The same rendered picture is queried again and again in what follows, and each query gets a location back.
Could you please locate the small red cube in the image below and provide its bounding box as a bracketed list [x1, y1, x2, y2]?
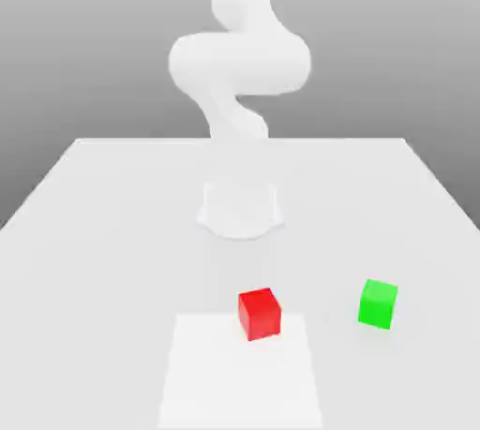
[237, 287, 282, 342]

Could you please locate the small green cube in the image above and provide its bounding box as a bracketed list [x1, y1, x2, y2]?
[356, 278, 399, 331]

